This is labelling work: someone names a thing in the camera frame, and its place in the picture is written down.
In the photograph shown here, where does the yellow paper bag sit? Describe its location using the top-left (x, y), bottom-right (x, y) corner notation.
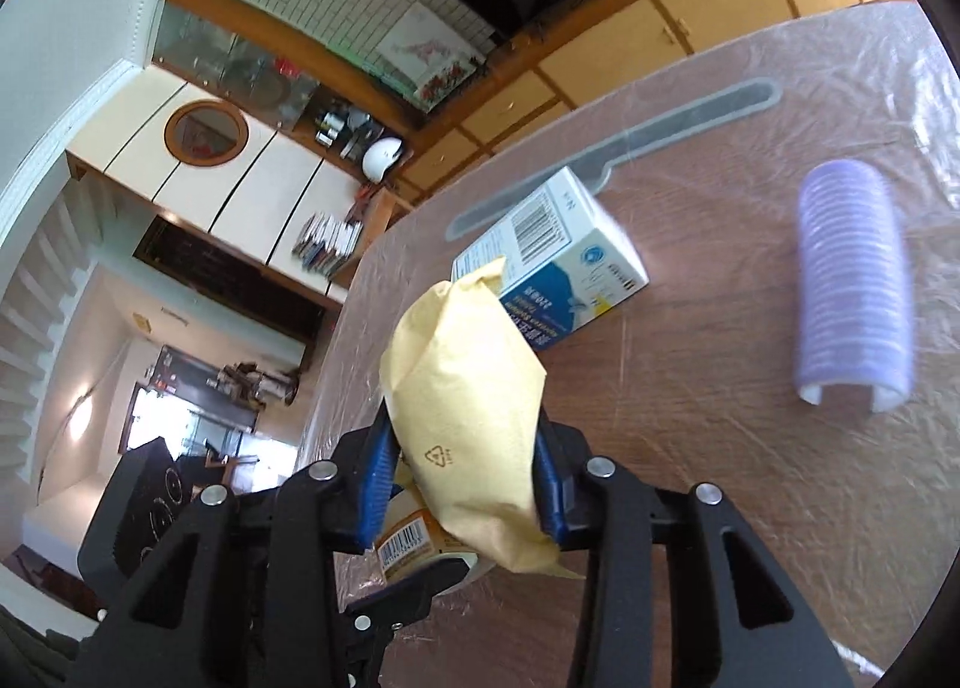
top-left (379, 257), bottom-right (576, 579)

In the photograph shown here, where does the orange labelled round tub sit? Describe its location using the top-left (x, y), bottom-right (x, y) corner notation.
top-left (374, 460), bottom-right (494, 592)

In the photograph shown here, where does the stack of books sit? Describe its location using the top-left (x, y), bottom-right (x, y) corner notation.
top-left (291, 213), bottom-right (363, 277)

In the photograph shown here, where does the white blue carton box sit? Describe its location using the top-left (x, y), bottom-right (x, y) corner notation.
top-left (451, 167), bottom-right (649, 350)

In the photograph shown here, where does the small wooden side table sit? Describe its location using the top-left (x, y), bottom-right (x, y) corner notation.
top-left (331, 187), bottom-right (413, 289)

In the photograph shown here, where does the white helmet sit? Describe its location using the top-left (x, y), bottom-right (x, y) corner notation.
top-left (361, 137), bottom-right (404, 184)

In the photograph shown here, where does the grey long shoehorn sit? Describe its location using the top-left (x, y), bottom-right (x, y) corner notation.
top-left (444, 77), bottom-right (782, 243)

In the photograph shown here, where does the wooden tv cabinet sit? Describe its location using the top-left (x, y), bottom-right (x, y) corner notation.
top-left (387, 0), bottom-right (885, 204)

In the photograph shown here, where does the round wooden wall frame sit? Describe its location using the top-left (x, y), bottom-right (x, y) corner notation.
top-left (164, 100), bottom-right (249, 167)

